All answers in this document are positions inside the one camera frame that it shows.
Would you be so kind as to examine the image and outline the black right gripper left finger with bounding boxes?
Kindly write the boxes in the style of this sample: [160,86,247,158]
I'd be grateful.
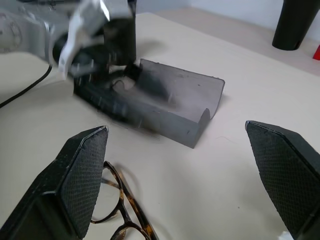
[0,125,110,240]

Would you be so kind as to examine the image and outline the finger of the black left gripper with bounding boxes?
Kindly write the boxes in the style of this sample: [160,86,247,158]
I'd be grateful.
[103,0,143,79]
[73,74,131,121]

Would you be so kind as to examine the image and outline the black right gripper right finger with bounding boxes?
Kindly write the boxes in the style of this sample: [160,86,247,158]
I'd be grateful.
[245,120,320,240]

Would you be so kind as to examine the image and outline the grey glasses case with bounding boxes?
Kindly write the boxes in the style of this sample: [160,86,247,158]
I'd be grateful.
[107,58,226,150]

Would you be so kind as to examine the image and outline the tortoiseshell glasses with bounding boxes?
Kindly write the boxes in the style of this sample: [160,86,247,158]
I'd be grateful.
[89,161,160,240]

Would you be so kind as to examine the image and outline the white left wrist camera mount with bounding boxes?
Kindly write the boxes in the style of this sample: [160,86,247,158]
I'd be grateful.
[57,0,112,81]

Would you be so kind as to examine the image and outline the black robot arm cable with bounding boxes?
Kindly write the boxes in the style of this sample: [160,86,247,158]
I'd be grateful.
[0,63,52,109]

